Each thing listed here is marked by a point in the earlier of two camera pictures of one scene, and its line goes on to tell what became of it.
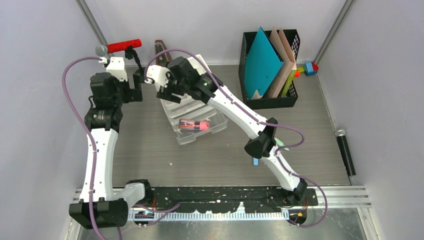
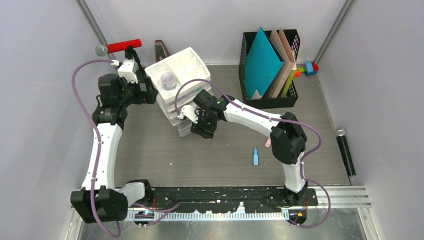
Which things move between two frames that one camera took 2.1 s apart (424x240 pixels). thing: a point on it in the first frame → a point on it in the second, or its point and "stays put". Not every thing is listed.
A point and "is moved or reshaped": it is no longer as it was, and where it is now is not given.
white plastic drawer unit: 193,117 is moved or reshaped
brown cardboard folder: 280,43 stays put
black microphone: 340,135 stays put
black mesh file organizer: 290,96 stays put
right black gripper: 165,92 → 198,128
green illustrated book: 290,79 stays put
